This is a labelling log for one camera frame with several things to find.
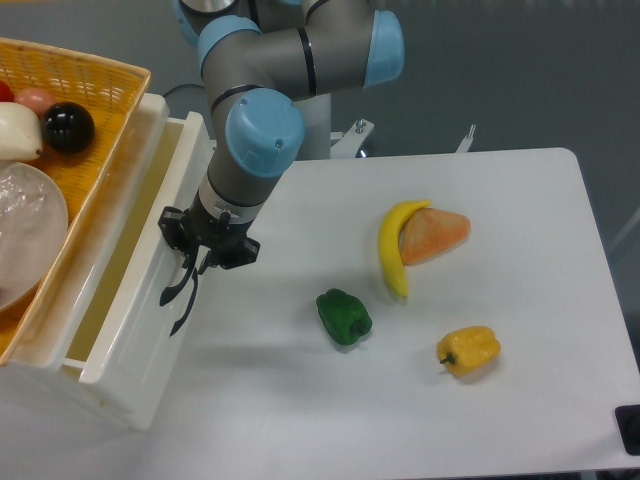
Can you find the orange toy bread wedge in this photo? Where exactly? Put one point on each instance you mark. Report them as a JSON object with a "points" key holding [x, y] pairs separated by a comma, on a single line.
{"points": [[430, 232]]}

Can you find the black top drawer handle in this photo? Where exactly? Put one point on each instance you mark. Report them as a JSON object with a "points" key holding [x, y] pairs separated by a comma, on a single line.
{"points": [[171, 292]]}

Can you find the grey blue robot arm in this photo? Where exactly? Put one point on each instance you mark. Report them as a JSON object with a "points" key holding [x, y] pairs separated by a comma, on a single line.
{"points": [[254, 79]]}

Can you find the black corner device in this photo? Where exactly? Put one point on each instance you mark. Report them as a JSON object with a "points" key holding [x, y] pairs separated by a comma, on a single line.
{"points": [[628, 420]]}

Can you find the clear plastic wrapped bowl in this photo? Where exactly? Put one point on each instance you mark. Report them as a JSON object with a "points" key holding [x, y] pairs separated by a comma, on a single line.
{"points": [[34, 223]]}

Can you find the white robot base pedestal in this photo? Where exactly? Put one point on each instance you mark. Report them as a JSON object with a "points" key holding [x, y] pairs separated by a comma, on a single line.
{"points": [[316, 114]]}

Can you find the pink toy ball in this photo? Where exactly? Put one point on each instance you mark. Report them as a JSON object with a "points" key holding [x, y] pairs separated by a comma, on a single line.
{"points": [[36, 99]]}

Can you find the red toy tomato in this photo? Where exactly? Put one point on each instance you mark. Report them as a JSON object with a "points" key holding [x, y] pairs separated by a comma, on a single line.
{"points": [[6, 93]]}

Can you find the white drawer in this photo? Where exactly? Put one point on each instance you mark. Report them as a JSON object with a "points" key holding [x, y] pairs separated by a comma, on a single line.
{"points": [[131, 360], [153, 263]]}

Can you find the black ball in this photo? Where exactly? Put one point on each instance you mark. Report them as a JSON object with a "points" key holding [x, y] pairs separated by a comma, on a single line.
{"points": [[68, 127]]}

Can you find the white metal bracket right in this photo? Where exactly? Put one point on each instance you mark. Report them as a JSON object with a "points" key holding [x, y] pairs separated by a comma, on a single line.
{"points": [[467, 141]]}

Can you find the yellow toy banana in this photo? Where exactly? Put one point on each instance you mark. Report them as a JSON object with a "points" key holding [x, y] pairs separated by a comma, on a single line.
{"points": [[392, 266]]}

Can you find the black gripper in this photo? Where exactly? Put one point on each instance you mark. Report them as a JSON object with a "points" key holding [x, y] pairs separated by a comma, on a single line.
{"points": [[224, 235]]}

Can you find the yellow woven basket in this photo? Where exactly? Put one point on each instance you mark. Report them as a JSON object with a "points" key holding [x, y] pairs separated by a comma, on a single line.
{"points": [[111, 91]]}

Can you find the yellow toy bell pepper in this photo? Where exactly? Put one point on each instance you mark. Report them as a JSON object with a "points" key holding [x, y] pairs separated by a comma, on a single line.
{"points": [[466, 350]]}

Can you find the white drawer cabinet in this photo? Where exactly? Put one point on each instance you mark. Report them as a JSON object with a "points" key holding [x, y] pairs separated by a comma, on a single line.
{"points": [[45, 369]]}

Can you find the green toy bell pepper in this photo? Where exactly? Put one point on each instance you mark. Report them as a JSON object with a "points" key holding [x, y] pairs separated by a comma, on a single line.
{"points": [[344, 317]]}

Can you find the white toy vegetable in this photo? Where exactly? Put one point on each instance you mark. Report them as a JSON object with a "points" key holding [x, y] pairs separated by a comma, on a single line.
{"points": [[21, 138]]}

